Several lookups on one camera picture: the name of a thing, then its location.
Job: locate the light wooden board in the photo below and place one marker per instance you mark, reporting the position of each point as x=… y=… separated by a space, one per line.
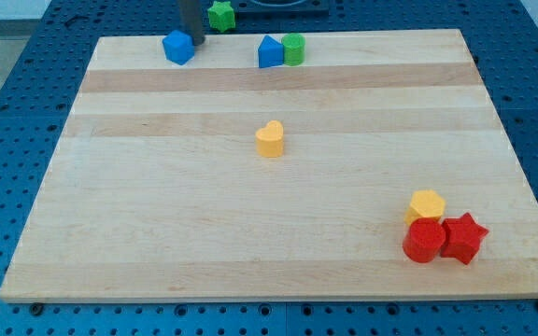
x=156 y=193

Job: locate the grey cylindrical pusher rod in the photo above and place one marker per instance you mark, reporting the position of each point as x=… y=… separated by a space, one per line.
x=190 y=12

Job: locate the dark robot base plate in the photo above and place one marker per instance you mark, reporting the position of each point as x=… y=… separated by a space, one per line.
x=280 y=7

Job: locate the yellow pentagon block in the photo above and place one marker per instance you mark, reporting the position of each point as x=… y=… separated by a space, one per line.
x=426 y=203

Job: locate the red cylinder block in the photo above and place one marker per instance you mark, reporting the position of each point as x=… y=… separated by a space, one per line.
x=424 y=240

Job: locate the green cylinder block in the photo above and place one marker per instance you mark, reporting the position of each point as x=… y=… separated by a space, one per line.
x=294 y=49

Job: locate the blue pentagon block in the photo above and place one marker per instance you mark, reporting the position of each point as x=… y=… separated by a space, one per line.
x=178 y=47

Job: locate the yellow heart block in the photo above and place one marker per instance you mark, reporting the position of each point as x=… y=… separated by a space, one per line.
x=269 y=139

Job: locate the green star block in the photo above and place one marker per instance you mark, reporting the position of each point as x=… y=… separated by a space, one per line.
x=221 y=16

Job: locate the blue triangle block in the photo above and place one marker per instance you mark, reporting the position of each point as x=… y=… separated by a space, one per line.
x=270 y=53

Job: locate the red star block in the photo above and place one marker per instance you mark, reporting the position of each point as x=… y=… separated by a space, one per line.
x=463 y=238

